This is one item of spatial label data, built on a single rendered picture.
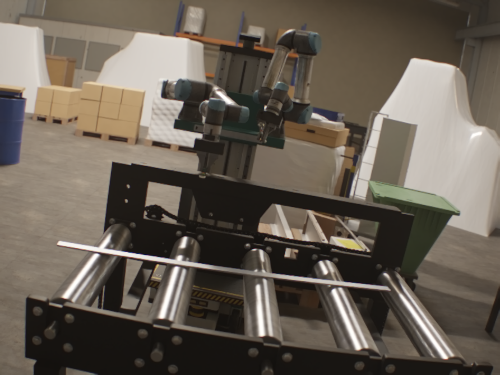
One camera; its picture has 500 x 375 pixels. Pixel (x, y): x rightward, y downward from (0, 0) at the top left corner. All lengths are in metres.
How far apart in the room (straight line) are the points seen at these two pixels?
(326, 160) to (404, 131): 0.93
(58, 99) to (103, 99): 1.83
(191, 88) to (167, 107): 7.60
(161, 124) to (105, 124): 1.10
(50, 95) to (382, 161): 8.04
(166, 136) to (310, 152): 5.28
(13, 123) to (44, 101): 4.75
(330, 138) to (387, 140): 0.69
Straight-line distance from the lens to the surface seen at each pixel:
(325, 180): 5.52
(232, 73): 3.34
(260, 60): 3.28
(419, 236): 4.73
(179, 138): 10.32
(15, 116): 7.27
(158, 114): 10.34
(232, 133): 3.10
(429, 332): 1.83
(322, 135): 5.48
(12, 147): 7.35
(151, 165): 2.25
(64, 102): 11.84
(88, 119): 10.40
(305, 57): 3.01
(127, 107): 10.26
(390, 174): 5.81
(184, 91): 2.69
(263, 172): 5.62
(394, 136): 5.79
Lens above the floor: 1.59
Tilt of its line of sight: 11 degrees down
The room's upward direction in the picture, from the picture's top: 11 degrees clockwise
